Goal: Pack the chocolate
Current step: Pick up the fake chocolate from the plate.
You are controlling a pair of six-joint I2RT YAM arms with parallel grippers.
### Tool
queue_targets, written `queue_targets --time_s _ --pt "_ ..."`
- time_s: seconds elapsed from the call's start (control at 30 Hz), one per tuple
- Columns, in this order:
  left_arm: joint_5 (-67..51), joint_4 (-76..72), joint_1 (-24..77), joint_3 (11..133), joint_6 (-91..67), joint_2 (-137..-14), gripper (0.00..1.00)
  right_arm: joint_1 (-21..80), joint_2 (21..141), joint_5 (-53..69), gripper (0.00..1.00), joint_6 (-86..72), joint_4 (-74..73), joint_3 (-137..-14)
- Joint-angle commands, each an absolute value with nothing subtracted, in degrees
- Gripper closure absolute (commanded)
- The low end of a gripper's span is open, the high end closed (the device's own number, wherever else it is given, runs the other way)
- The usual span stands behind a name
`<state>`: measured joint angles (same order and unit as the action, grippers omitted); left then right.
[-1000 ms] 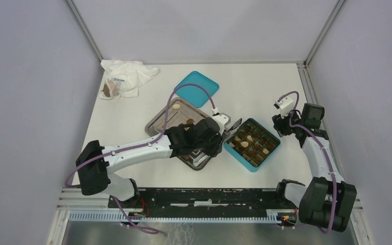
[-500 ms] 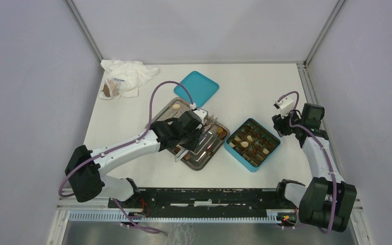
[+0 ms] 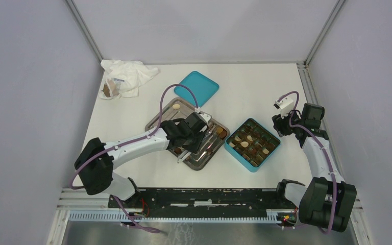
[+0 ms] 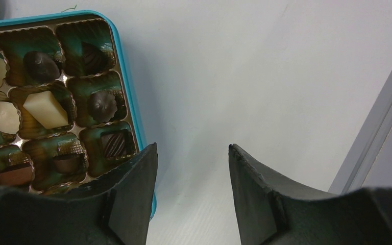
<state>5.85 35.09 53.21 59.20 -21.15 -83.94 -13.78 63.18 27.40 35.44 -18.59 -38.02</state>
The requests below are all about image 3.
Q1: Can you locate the steel tray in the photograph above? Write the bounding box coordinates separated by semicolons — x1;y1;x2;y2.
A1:
162;97;230;170

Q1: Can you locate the teal chocolate box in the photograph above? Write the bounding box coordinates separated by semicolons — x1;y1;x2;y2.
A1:
225;118;281;173

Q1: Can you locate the teal box lid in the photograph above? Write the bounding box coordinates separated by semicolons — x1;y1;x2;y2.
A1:
174;71;219;107

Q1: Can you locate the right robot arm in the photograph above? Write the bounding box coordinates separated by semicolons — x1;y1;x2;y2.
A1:
272;99;357;233

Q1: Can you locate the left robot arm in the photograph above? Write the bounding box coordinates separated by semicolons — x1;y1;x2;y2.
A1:
75;112;211;208

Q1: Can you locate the oval white chocolate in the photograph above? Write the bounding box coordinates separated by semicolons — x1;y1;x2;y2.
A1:
240;141;249;148

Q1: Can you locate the plastic bag with chocolate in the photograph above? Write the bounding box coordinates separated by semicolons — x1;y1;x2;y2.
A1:
99;78;125;100

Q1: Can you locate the white crumpled cloth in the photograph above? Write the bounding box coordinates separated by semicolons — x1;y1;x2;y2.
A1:
100;60;160;98

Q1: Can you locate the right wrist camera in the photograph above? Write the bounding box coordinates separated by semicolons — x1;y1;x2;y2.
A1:
274;96;296;118

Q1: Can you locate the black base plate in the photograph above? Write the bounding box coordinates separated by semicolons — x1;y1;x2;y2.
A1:
108;187;296;218

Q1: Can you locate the white cable duct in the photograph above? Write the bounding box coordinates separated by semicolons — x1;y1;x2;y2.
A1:
68;210;280;224

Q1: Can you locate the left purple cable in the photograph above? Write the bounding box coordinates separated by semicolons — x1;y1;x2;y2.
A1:
68;84;200;190

